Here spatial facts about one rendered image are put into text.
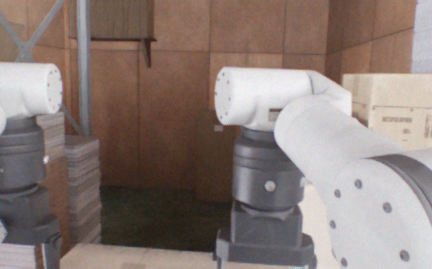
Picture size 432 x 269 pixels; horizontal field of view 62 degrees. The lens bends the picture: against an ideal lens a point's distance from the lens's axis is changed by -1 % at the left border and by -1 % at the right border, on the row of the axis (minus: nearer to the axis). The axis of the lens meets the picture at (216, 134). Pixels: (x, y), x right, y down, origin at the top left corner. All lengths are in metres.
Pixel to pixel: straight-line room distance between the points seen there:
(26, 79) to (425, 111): 0.78
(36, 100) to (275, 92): 0.29
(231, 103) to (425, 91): 0.60
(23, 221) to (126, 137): 4.40
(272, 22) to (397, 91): 3.81
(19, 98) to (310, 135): 0.35
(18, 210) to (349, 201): 0.42
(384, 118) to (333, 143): 0.60
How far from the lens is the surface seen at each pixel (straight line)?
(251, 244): 0.45
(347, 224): 0.21
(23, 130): 0.51
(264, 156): 0.40
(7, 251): 2.35
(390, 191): 0.18
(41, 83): 0.48
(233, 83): 0.38
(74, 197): 2.56
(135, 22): 4.48
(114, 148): 4.99
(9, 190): 0.53
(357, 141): 0.28
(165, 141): 4.77
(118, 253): 0.84
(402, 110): 0.90
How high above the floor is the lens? 1.48
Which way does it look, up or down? 9 degrees down
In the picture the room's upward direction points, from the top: 2 degrees clockwise
